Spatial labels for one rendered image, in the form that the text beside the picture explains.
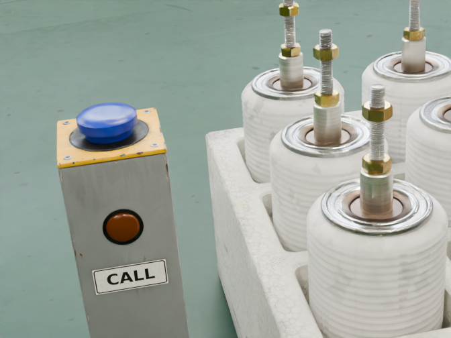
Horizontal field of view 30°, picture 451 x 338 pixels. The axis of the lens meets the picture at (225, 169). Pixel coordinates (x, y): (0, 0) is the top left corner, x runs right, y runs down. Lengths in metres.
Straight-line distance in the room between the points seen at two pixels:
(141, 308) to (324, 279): 0.13
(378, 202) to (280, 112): 0.21
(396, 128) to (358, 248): 0.27
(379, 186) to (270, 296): 0.12
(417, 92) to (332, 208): 0.23
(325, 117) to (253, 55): 0.94
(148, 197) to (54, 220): 0.57
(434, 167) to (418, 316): 0.15
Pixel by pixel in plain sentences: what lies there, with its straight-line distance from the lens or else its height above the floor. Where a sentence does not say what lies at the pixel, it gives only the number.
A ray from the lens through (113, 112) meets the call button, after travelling 0.56.
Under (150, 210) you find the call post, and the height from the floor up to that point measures 0.27.
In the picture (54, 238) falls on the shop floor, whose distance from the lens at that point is 1.08.
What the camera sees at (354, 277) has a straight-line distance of 0.56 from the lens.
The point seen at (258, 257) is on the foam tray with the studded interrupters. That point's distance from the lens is 0.66.
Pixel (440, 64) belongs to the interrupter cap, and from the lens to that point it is 0.82.
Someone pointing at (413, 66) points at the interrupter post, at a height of 0.26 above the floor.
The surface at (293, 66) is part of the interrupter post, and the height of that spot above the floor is 0.27.
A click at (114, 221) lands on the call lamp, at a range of 0.56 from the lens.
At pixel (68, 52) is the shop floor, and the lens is 1.73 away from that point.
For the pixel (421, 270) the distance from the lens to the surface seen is 0.57.
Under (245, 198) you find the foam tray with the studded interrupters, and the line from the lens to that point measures 0.74.
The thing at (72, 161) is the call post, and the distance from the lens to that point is 0.54.
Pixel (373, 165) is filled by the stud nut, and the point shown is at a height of 0.29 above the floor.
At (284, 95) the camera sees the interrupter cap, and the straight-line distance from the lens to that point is 0.76.
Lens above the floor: 0.55
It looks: 28 degrees down
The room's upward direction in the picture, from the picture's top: 5 degrees counter-clockwise
